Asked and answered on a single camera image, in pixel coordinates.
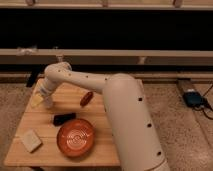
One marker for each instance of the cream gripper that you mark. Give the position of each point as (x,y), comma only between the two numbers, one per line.
(46,89)

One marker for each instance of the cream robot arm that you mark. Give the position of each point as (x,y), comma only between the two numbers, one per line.
(135,136)

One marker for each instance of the black rectangular block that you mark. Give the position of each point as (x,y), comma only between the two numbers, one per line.
(61,119)

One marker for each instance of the beige sponge block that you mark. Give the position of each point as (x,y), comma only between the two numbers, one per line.
(31,140)

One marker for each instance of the crumpled white paper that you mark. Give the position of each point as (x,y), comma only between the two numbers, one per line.
(26,51)

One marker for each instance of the red-brown sausage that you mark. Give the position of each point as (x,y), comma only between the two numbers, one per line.
(86,98)

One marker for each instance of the wooden table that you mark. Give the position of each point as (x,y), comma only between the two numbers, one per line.
(66,100)

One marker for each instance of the orange ribbed bowl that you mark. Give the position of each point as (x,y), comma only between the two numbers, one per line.
(75,138)

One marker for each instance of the blue power adapter box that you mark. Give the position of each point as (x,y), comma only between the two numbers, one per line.
(193,98)

